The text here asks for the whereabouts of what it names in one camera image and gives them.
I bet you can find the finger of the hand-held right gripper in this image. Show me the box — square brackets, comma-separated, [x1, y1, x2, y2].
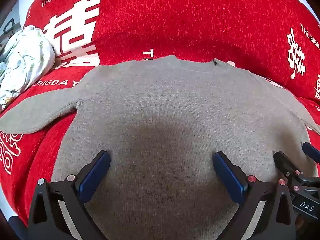
[273, 151, 304, 189]
[301, 142, 320, 165]

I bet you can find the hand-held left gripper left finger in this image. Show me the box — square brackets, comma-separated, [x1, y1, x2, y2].
[27, 150, 112, 240]

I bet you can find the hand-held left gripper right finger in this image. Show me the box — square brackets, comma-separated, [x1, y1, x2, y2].
[212, 151, 297, 240]

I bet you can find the grey knit sweater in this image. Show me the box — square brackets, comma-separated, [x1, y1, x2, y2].
[0, 55, 320, 240]

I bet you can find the white floral cloth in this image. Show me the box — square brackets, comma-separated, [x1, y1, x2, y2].
[0, 25, 55, 105]

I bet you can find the red printed sofa cover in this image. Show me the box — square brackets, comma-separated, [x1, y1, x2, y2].
[0, 0, 320, 228]

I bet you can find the black frame object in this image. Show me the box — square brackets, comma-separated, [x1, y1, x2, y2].
[3, 20, 15, 37]

